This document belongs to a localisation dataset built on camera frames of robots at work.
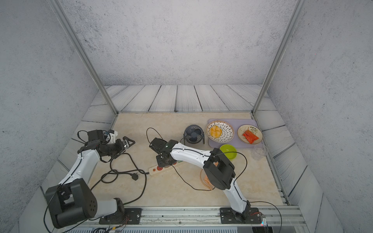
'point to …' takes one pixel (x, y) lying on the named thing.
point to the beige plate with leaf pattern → (249, 134)
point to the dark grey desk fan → (194, 134)
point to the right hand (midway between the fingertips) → (163, 165)
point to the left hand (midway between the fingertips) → (131, 144)
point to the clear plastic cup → (260, 151)
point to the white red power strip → (156, 170)
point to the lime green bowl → (226, 148)
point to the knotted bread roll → (215, 131)
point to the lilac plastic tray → (236, 123)
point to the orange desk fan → (206, 180)
